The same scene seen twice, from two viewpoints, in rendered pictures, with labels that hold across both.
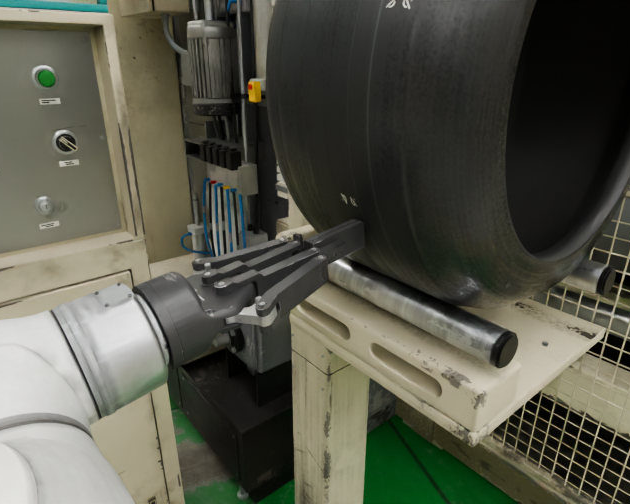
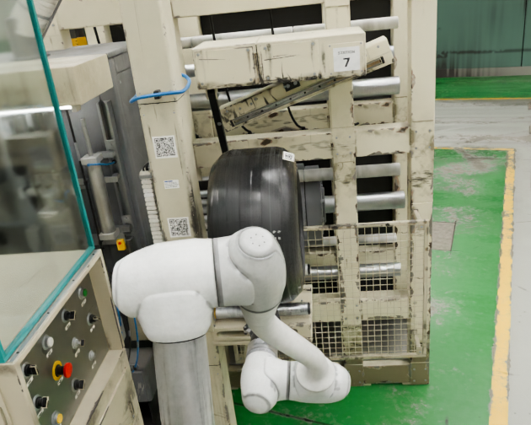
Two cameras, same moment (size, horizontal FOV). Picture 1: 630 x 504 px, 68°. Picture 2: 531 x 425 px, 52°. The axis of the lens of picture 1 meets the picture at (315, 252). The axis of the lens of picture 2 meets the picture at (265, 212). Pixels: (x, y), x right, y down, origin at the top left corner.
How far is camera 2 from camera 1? 1.43 m
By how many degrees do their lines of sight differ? 41
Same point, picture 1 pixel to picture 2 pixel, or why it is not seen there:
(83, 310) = (263, 346)
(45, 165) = (88, 335)
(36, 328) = (262, 353)
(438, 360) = (292, 322)
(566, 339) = (305, 295)
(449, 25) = (290, 239)
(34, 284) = (109, 395)
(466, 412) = (308, 332)
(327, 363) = (218, 359)
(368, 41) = not seen: hidden behind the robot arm
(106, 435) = not seen: outside the picture
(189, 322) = not seen: hidden behind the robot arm
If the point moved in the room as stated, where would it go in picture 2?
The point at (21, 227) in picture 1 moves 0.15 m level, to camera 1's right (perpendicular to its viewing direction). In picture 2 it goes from (88, 372) to (130, 346)
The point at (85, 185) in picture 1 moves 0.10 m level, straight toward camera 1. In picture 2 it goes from (97, 336) to (125, 338)
